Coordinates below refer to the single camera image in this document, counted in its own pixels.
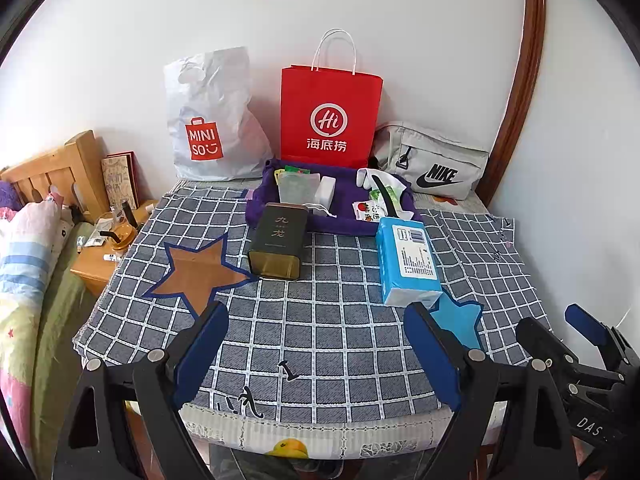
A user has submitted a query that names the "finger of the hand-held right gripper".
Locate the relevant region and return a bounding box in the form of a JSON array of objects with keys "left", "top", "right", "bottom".
[
  {"left": 565, "top": 304, "right": 640, "bottom": 361},
  {"left": 515, "top": 317, "right": 583, "bottom": 371}
]

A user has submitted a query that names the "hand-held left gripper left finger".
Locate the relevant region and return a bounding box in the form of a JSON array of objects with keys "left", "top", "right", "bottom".
[{"left": 52, "top": 301, "right": 230, "bottom": 480}]

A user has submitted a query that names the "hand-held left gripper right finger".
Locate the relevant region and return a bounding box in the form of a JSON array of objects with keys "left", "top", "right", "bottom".
[{"left": 403, "top": 301, "right": 586, "bottom": 480}]

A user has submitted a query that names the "white tomato print packet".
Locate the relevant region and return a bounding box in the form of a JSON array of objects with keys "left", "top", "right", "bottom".
[{"left": 352, "top": 200, "right": 383, "bottom": 223}]

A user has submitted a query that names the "light green tissue packet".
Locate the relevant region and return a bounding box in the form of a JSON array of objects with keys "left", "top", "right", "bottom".
[{"left": 369, "top": 185, "right": 408, "bottom": 216}]

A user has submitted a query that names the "black cloth strip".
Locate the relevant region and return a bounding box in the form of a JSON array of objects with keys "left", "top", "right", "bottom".
[{"left": 375, "top": 180, "right": 402, "bottom": 219}]

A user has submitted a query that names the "purple towel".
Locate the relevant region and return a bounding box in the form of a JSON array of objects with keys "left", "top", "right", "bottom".
[{"left": 245, "top": 159, "right": 422, "bottom": 236}]

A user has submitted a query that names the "clear plastic pouch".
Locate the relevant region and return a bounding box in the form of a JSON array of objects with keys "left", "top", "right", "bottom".
[{"left": 276, "top": 172, "right": 322, "bottom": 207}]

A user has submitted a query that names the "blue tissue pack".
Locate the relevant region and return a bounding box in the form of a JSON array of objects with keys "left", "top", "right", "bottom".
[{"left": 375, "top": 216, "right": 444, "bottom": 308}]

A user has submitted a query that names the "grey checked tablecloth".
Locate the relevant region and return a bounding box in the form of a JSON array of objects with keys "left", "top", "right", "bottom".
[{"left": 72, "top": 182, "right": 543, "bottom": 421}]

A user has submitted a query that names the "wooden nightstand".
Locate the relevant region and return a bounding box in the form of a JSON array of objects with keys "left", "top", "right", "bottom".
[{"left": 70, "top": 199, "right": 161, "bottom": 297}]

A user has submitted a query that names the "dark tea tin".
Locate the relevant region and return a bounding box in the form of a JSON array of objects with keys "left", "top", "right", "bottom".
[{"left": 247, "top": 202, "right": 309, "bottom": 281}]

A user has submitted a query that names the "green bed sheet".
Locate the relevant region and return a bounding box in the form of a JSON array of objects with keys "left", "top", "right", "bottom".
[{"left": 30, "top": 222, "right": 101, "bottom": 461}]

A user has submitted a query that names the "glass cup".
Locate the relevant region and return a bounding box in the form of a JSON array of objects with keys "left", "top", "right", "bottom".
[{"left": 100, "top": 212, "right": 138, "bottom": 251}]

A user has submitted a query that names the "patterned hardcover book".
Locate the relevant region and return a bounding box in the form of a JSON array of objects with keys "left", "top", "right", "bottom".
[{"left": 101, "top": 151, "right": 142, "bottom": 211}]

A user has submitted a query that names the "colourful printed quilt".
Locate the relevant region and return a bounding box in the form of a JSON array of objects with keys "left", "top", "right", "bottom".
[{"left": 0, "top": 192, "right": 66, "bottom": 461}]

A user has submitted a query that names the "grey fabric waist bag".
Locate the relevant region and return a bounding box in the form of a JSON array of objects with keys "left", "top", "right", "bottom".
[{"left": 372, "top": 121, "right": 490, "bottom": 201}]

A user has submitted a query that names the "wooden bed headboard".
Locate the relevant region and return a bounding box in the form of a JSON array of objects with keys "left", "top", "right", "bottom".
[{"left": 0, "top": 130, "right": 111, "bottom": 221}]

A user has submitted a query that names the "purple plush toy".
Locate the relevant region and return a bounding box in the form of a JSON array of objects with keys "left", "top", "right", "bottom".
[{"left": 0, "top": 180, "right": 23, "bottom": 211}]

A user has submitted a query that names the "white plastic shopping bag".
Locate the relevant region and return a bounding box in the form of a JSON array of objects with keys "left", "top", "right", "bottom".
[{"left": 164, "top": 46, "right": 275, "bottom": 182}]

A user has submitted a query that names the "red paper shopping bag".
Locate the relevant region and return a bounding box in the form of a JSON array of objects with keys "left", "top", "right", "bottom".
[{"left": 280, "top": 29, "right": 385, "bottom": 167}]

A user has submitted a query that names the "brown wooden door frame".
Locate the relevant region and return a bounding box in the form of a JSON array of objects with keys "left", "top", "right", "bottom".
[{"left": 487, "top": 0, "right": 548, "bottom": 208}]

